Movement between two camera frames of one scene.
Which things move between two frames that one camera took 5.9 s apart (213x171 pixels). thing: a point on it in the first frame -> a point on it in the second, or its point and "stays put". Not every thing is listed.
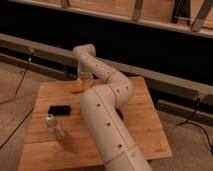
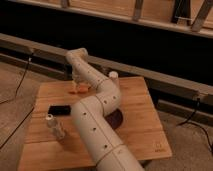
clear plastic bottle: [54, 127] stays put
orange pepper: [78, 90] stays put
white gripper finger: [81, 85] -> [75, 86]
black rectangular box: [57, 110] stays put
